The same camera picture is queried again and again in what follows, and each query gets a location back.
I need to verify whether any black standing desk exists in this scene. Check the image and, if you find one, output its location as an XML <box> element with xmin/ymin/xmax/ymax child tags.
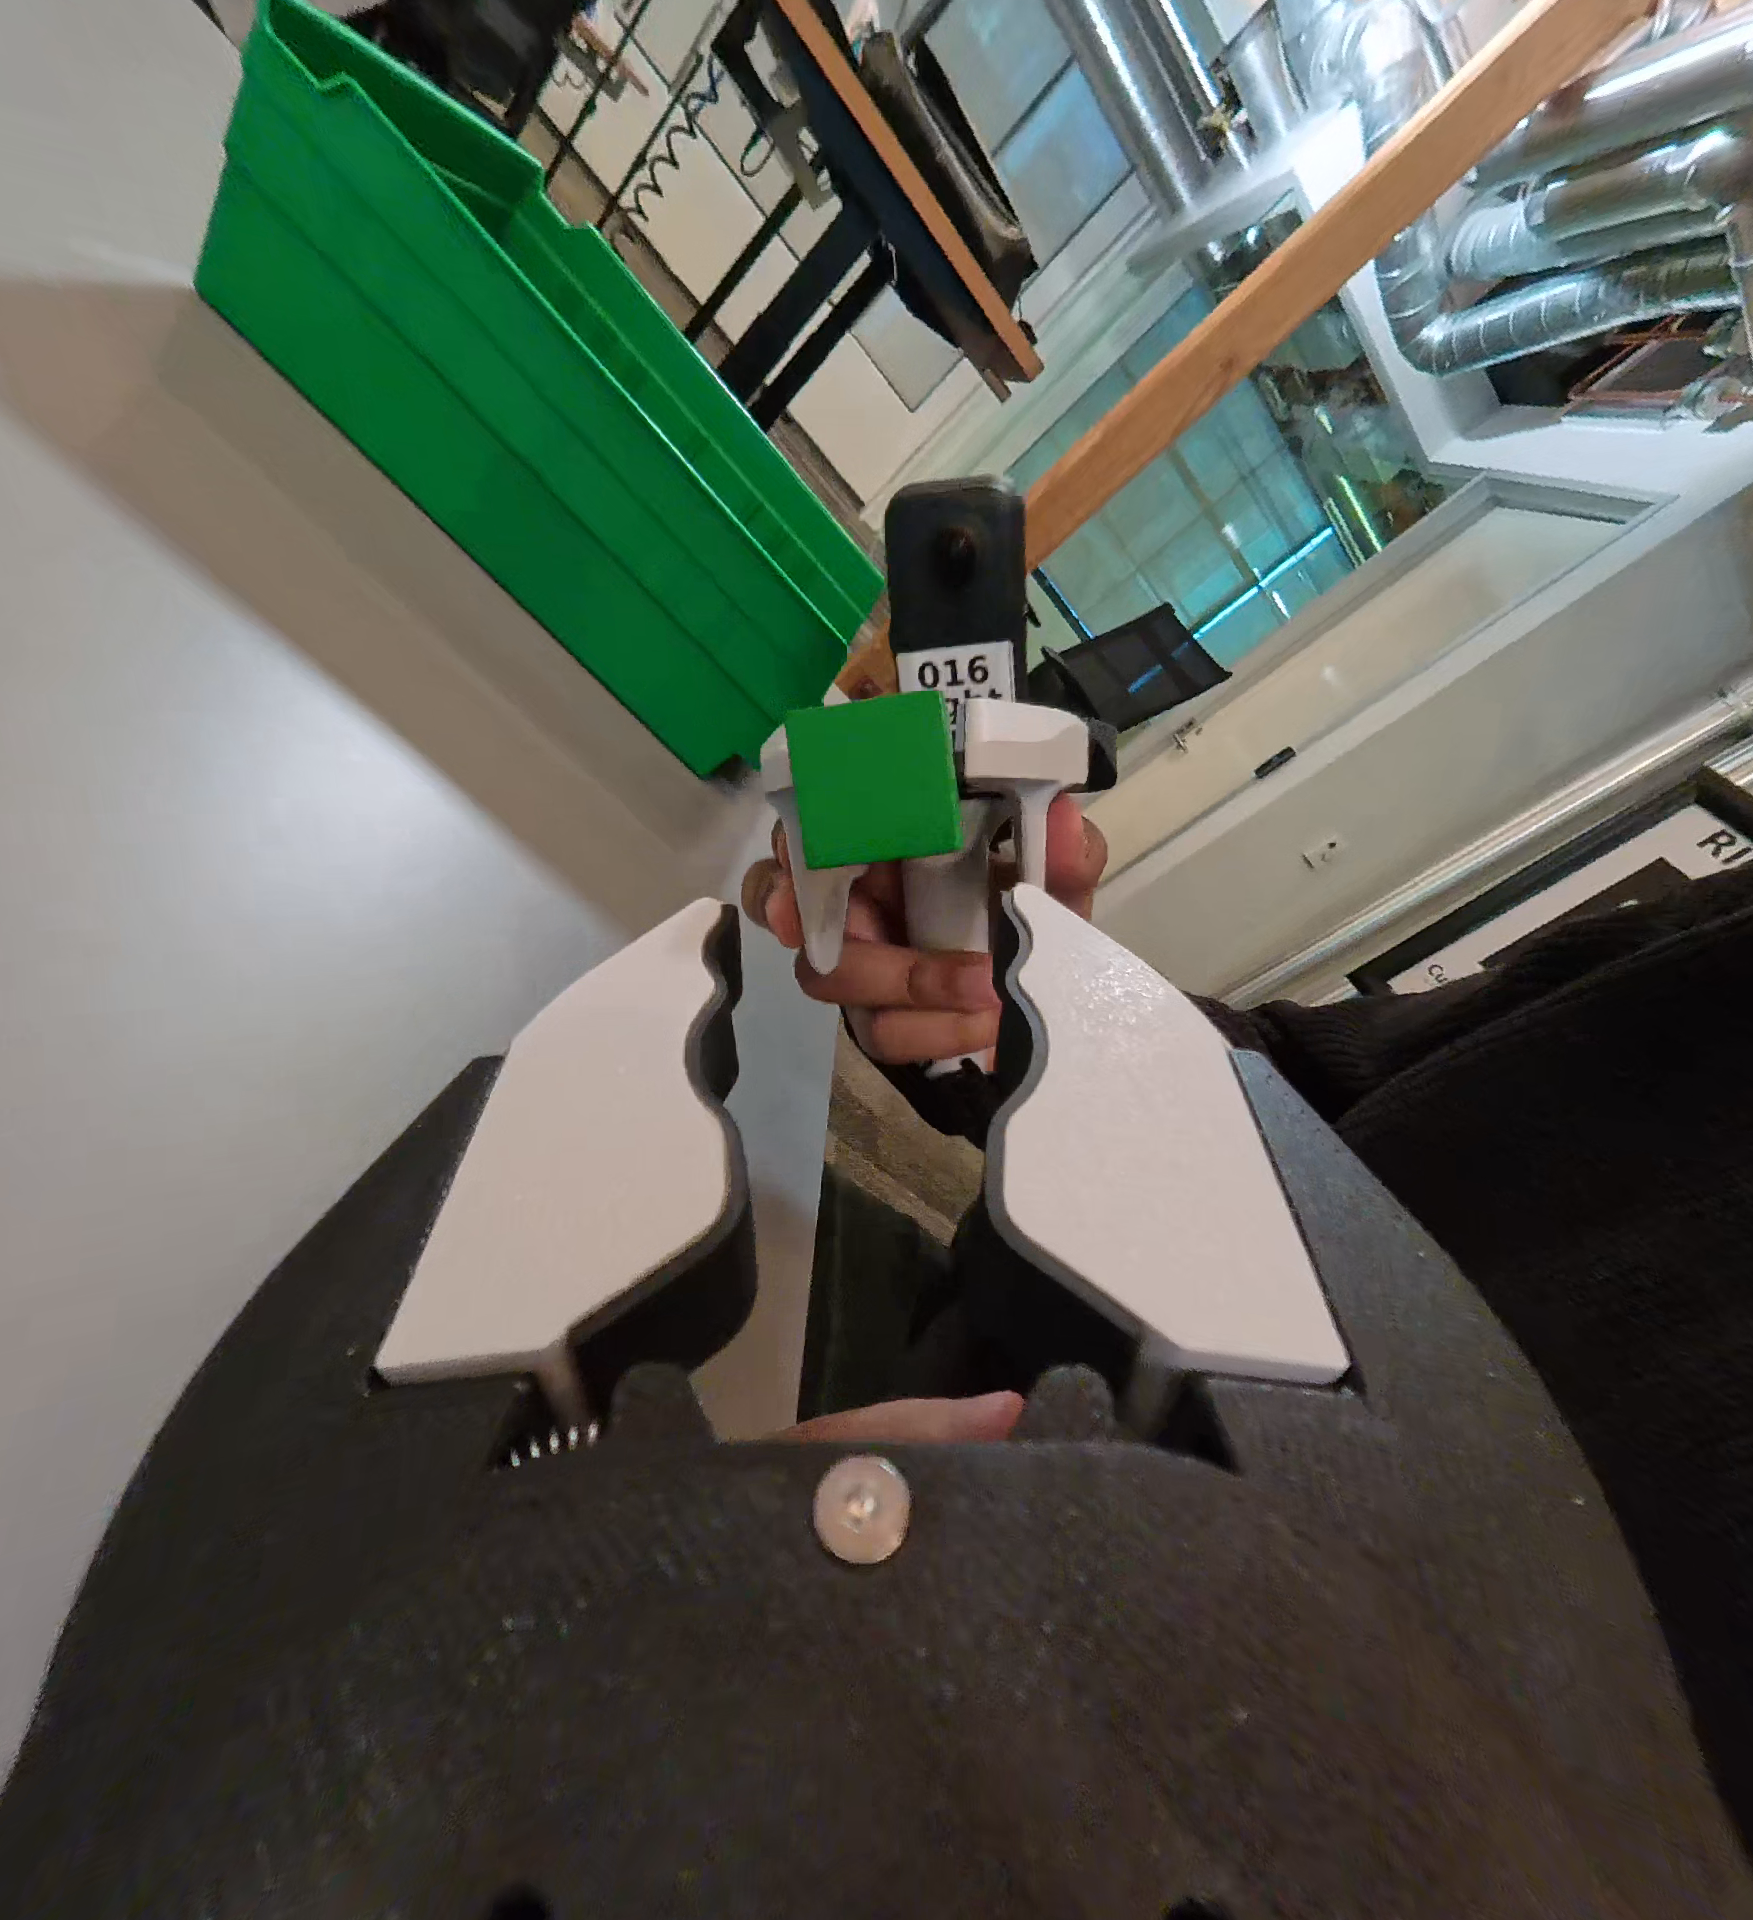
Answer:
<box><xmin>682</xmin><ymin>0</ymin><xmax>1047</xmax><ymax>437</ymax></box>

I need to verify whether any person's left hand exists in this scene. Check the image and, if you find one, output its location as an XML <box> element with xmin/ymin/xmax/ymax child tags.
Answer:
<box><xmin>771</xmin><ymin>1388</ymin><xmax>1029</xmax><ymax>1445</ymax></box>

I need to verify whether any person's right forearm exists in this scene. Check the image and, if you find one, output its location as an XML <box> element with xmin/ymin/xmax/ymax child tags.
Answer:
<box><xmin>838</xmin><ymin>858</ymin><xmax>1753</xmax><ymax>1142</ymax></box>

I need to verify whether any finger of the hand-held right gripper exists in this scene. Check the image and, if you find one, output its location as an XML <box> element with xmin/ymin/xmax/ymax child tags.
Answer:
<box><xmin>961</xmin><ymin>705</ymin><xmax>1093</xmax><ymax>902</ymax></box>
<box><xmin>759</xmin><ymin>713</ymin><xmax>859</xmax><ymax>972</ymax></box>

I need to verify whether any cluster of silver ducts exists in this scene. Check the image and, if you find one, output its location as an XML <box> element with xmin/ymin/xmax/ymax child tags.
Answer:
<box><xmin>1042</xmin><ymin>0</ymin><xmax>1753</xmax><ymax>518</ymax></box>

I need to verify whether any black framed sign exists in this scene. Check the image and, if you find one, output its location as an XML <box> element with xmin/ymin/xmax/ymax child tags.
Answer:
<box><xmin>1348</xmin><ymin>765</ymin><xmax>1753</xmax><ymax>999</ymax></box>

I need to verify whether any white metal cabinet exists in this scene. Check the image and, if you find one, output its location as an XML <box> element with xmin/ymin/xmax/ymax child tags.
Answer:
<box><xmin>1079</xmin><ymin>629</ymin><xmax>1753</xmax><ymax>999</ymax></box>

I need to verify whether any wooden beam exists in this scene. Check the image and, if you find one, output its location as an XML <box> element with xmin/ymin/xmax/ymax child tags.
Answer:
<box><xmin>838</xmin><ymin>0</ymin><xmax>1666</xmax><ymax>698</ymax></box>

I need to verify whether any grey desk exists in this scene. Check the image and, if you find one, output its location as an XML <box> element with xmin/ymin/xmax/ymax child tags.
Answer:
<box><xmin>0</xmin><ymin>0</ymin><xmax>849</xmax><ymax>1920</ymax></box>

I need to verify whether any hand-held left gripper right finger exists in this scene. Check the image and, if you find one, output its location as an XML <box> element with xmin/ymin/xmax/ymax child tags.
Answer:
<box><xmin>981</xmin><ymin>882</ymin><xmax>1358</xmax><ymax>1437</ymax></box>

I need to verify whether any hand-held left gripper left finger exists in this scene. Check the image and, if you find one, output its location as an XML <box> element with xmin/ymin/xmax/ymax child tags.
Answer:
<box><xmin>374</xmin><ymin>897</ymin><xmax>759</xmax><ymax>1445</ymax></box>

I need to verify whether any green plastic bin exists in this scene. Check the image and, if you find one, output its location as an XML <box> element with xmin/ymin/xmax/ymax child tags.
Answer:
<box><xmin>194</xmin><ymin>0</ymin><xmax>886</xmax><ymax>779</ymax></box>

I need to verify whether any black office chair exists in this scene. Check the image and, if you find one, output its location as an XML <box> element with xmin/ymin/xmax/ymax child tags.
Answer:
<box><xmin>1034</xmin><ymin>601</ymin><xmax>1236</xmax><ymax>737</ymax></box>

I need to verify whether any small green cube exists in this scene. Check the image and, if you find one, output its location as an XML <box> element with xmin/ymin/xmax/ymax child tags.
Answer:
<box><xmin>783</xmin><ymin>690</ymin><xmax>966</xmax><ymax>871</ymax></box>

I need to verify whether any person's right hand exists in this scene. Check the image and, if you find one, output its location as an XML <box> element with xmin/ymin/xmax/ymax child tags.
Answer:
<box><xmin>743</xmin><ymin>804</ymin><xmax>1114</xmax><ymax>1067</ymax></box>

